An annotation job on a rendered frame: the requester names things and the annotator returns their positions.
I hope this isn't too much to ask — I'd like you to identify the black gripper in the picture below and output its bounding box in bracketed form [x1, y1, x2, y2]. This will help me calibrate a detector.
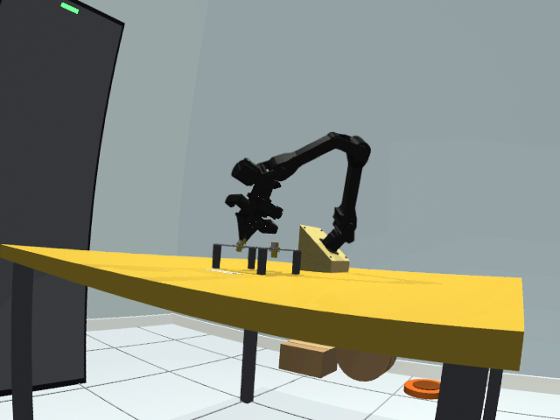
[225, 189, 278, 242]

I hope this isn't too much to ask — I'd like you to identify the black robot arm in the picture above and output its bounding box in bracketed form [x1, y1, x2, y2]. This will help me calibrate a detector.
[232, 132, 371, 255]

